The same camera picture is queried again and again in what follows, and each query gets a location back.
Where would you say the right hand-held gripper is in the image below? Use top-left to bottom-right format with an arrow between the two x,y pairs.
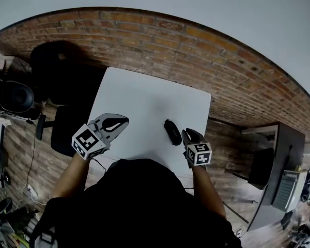
181,128 -> 212,169

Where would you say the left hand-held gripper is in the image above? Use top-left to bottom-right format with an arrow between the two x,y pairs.
71,113 -> 130,161

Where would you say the black oval plastic case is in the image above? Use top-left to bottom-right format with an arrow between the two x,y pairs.
164,119 -> 183,146

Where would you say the person's left forearm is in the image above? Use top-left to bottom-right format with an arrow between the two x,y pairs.
51,153 -> 94,198

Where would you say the person's right forearm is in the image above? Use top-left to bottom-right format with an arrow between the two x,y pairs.
192,164 -> 227,221

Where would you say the black office chair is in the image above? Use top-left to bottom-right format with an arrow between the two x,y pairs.
29,40 -> 106,157

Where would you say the black desk chair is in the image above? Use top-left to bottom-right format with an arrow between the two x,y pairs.
247,147 -> 274,191

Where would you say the person's black shirt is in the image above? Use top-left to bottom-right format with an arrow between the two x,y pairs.
29,158 -> 242,248

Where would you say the black rounded device white trim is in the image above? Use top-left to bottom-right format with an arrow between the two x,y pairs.
0,76 -> 35,113

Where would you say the white power strip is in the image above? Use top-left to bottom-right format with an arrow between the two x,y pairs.
25,184 -> 39,197

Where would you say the grey laptop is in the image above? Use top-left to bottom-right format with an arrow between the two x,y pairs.
271,169 -> 308,213

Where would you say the grey body-worn device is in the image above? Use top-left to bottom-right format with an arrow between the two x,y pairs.
34,226 -> 58,248

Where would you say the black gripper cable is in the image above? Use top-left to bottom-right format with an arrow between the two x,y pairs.
91,158 -> 106,173

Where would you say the black floor cable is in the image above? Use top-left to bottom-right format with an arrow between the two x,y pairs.
25,135 -> 37,188

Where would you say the dark desk white frame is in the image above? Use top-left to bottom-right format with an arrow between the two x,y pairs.
241,121 -> 307,232

